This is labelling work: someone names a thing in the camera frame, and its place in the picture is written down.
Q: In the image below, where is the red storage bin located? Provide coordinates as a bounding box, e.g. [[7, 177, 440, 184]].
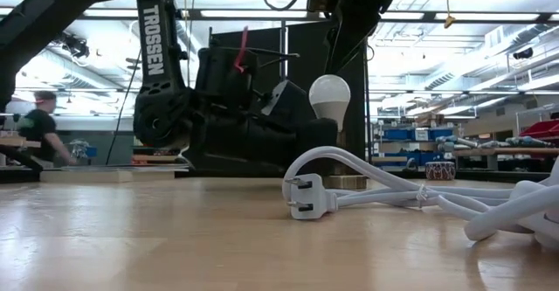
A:
[[519, 119, 559, 140]]

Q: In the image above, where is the black hanging cable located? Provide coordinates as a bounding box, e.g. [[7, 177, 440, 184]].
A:
[[104, 50, 143, 166]]

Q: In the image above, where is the black partition screen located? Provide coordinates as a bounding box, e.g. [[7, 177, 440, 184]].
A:
[[208, 19, 370, 177]]

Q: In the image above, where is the yellow hanging cord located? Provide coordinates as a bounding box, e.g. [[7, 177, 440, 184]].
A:
[[443, 0, 458, 30]]

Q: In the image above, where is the person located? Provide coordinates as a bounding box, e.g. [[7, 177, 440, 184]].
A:
[[17, 90, 78, 166]]

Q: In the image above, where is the brushed metal lamp base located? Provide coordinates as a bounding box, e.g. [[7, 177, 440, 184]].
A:
[[322, 127, 370, 191]]

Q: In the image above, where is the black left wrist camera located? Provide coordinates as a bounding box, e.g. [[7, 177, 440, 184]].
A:
[[260, 80, 316, 128]]

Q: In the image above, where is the blue storage bins shelf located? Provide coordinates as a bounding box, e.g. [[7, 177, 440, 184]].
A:
[[370, 124, 458, 170]]

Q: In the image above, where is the red tape tag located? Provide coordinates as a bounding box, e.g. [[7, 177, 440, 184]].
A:
[[233, 26, 250, 73]]

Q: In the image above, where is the white power cable with plug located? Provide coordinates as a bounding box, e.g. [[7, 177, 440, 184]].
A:
[[281, 145, 559, 251]]

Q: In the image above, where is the white light bulb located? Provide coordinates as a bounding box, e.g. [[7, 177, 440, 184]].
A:
[[308, 74, 352, 133]]

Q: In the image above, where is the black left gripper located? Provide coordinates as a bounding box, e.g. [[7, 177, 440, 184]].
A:
[[187, 45, 340, 170]]

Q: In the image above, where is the wooden workbench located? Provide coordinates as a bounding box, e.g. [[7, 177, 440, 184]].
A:
[[453, 145, 559, 170]]

